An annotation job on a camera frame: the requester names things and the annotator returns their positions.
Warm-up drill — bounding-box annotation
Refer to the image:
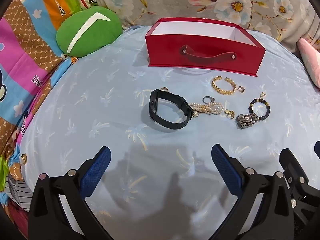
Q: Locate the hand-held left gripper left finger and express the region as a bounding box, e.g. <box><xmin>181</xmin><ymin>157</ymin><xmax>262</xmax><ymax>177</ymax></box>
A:
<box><xmin>28</xmin><ymin>146</ymin><xmax>112</xmax><ymax>240</ymax></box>

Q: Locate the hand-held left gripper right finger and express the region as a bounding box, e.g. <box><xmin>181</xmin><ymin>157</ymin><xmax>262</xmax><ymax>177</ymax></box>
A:
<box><xmin>211</xmin><ymin>144</ymin><xmax>308</xmax><ymax>240</ymax></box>

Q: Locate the silver heart pendant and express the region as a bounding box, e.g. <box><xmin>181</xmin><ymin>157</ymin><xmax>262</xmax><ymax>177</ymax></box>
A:
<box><xmin>236</xmin><ymin>114</ymin><xmax>259</xmax><ymax>130</ymax></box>

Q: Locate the pearl bracelet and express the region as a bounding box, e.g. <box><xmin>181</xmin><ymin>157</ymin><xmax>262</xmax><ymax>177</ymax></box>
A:
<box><xmin>189</xmin><ymin>101</ymin><xmax>225</xmax><ymax>118</ymax></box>

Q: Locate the black bead bracelet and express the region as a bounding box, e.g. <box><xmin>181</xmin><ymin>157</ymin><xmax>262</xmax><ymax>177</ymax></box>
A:
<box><xmin>248</xmin><ymin>92</ymin><xmax>271</xmax><ymax>122</ymax></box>

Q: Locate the gold chain bangle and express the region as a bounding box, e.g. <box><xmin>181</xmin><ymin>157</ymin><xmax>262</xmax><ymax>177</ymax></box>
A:
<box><xmin>211</xmin><ymin>76</ymin><xmax>238</xmax><ymax>96</ymax></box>

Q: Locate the black wristwatch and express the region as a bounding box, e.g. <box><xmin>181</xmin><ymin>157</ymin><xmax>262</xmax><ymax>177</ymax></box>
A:
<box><xmin>149</xmin><ymin>89</ymin><xmax>193</xmax><ymax>130</ymax></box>

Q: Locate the red box with handle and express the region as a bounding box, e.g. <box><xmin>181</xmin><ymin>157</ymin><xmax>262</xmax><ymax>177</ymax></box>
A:
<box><xmin>145</xmin><ymin>18</ymin><xmax>266</xmax><ymax>78</ymax></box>

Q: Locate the light blue palm-print sheet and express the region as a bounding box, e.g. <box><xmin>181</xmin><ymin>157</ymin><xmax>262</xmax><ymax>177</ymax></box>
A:
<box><xmin>19</xmin><ymin>25</ymin><xmax>320</xmax><ymax>240</ymax></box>

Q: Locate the pink pillow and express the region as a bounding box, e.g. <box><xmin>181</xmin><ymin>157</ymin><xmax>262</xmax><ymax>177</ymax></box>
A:
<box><xmin>296</xmin><ymin>37</ymin><xmax>320</xmax><ymax>89</ymax></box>

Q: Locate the green round cushion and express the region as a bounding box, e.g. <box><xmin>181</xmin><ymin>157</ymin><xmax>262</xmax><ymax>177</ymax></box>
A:
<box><xmin>56</xmin><ymin>6</ymin><xmax>122</xmax><ymax>57</ymax></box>

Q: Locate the colourful cartoon printed sheet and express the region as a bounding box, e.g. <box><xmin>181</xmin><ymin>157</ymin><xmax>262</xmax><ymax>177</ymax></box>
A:
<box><xmin>0</xmin><ymin>0</ymin><xmax>100</xmax><ymax>233</ymax></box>

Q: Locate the grey floral blanket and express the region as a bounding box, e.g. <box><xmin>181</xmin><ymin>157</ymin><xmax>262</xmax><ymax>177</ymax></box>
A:
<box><xmin>86</xmin><ymin>0</ymin><xmax>320</xmax><ymax>53</ymax></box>

